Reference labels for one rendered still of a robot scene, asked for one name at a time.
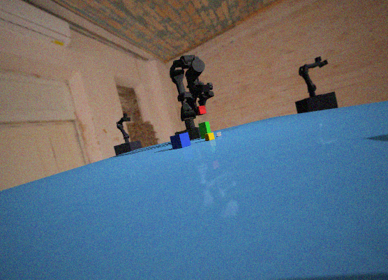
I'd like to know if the yellow block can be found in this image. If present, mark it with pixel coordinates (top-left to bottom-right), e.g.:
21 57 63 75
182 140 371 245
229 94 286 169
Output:
204 133 215 141

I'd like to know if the red block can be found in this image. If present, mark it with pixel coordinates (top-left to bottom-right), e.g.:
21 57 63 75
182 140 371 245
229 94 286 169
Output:
195 105 207 116

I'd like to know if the blue block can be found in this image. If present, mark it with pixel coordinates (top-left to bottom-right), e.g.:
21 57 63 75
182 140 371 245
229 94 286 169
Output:
170 132 191 149

